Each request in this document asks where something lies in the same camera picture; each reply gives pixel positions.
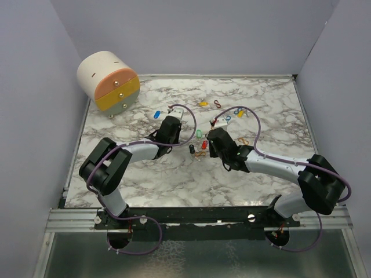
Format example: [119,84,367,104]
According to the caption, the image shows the orange s carabiner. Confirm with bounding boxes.
[238,137,249,145]
[194,151,206,158]

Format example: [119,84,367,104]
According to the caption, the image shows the green tag key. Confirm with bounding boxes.
[196,129,202,138]

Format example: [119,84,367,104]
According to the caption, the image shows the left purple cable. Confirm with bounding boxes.
[86,104,198,256]

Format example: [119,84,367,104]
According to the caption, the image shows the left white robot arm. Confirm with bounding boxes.
[79,116,181,229]

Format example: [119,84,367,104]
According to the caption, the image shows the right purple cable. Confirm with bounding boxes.
[213,105,353,253]

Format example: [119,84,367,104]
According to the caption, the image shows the orange S carabiner right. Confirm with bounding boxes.
[238,137,249,145]

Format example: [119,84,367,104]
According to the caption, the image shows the orange S carabiner lower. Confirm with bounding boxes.
[194,151,206,158]

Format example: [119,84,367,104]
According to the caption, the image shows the purple cable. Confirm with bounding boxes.
[213,105,353,253]
[86,104,198,256]

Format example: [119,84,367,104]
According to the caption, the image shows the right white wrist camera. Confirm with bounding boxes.
[210,118,228,131]

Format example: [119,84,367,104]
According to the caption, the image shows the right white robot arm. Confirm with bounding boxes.
[207,128,346,226]

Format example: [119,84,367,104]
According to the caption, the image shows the blue tag key left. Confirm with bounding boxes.
[154,111,161,119]

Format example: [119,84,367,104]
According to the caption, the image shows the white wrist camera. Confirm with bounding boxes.
[210,118,228,131]
[168,107,184,121]

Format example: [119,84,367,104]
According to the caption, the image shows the black tag key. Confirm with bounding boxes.
[188,144,195,155]

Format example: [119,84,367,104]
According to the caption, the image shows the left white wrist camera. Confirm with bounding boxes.
[168,107,184,121]

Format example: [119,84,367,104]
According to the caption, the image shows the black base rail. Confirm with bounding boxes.
[94,206,300,242]

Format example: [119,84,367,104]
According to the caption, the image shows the red tag key centre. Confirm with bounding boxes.
[201,140,208,150]

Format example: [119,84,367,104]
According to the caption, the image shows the round pastel drawer cabinet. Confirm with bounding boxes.
[77,51,140,118]

